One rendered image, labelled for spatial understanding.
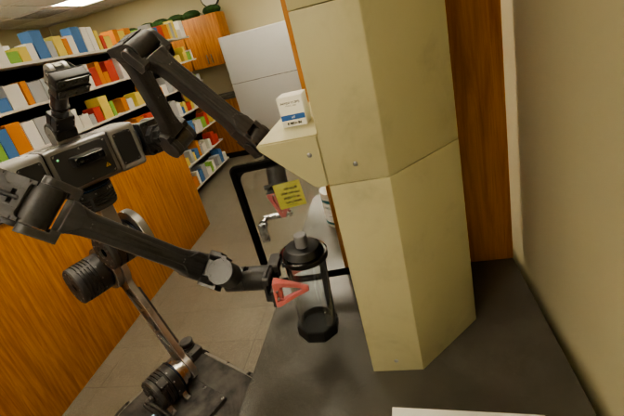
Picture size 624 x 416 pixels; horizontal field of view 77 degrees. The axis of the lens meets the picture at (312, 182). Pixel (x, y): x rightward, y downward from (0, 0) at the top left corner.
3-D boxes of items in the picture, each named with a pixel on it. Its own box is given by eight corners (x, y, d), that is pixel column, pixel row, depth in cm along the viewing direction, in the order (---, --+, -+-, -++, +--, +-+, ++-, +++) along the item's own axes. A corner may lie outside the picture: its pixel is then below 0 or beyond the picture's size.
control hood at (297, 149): (344, 134, 100) (335, 96, 96) (329, 187, 71) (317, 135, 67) (301, 141, 103) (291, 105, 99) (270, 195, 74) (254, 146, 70)
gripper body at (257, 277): (279, 252, 94) (249, 254, 95) (269, 279, 85) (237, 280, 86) (283, 274, 96) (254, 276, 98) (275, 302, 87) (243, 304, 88)
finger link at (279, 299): (308, 261, 88) (268, 264, 90) (305, 281, 82) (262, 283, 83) (313, 285, 91) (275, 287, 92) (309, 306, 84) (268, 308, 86)
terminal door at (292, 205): (367, 271, 115) (339, 144, 100) (267, 287, 119) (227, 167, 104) (366, 269, 115) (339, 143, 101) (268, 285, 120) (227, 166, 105)
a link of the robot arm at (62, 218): (41, 175, 73) (8, 229, 69) (48, 174, 69) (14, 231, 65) (221, 252, 100) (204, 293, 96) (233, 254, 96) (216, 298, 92)
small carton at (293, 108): (311, 117, 81) (305, 88, 79) (307, 123, 76) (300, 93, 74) (289, 122, 82) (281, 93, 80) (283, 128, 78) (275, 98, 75)
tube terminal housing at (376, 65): (461, 273, 112) (429, -20, 83) (491, 368, 82) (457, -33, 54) (374, 281, 117) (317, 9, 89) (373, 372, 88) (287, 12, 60)
